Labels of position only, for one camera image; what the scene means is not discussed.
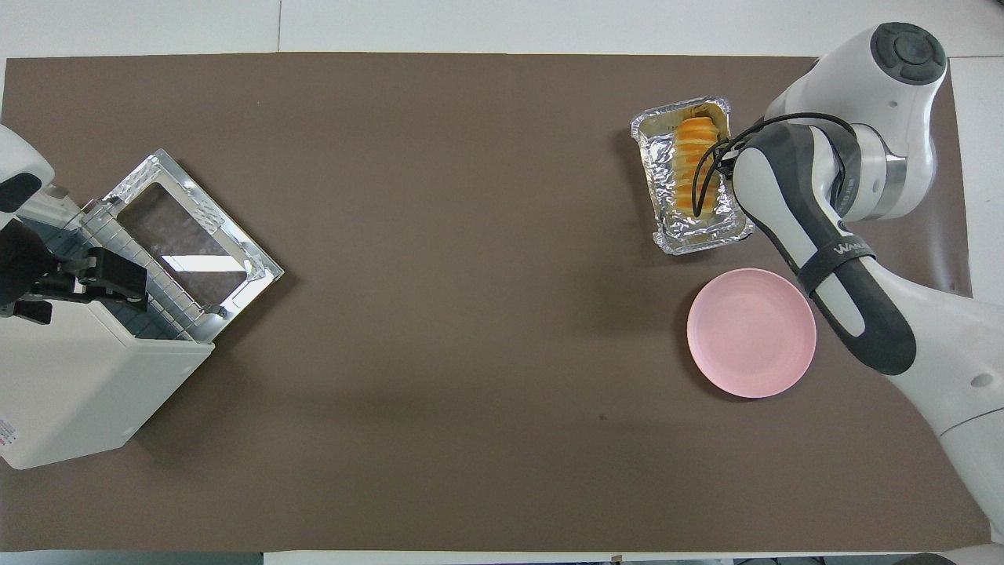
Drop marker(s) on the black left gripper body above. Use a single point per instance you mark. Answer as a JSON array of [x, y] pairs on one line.
[[20, 263]]

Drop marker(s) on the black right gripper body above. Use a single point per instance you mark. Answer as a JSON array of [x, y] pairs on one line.
[[728, 161]]

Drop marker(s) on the sliced golden bread loaf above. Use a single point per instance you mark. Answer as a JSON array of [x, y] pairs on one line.
[[689, 157]]

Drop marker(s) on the aluminium foil tray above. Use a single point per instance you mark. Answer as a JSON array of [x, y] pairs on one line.
[[659, 180]]

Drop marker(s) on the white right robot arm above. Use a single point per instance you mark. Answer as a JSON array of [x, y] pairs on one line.
[[863, 314]]

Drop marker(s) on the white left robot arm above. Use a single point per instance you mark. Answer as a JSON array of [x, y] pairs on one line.
[[20, 161]]

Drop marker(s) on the glass oven door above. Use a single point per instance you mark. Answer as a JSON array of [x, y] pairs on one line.
[[196, 243]]

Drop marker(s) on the white toaster oven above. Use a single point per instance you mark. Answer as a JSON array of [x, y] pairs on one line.
[[78, 392]]

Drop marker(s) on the pink round plate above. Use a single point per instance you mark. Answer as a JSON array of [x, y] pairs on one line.
[[745, 337]]

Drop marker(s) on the brown table mat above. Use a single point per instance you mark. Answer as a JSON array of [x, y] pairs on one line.
[[471, 392]]

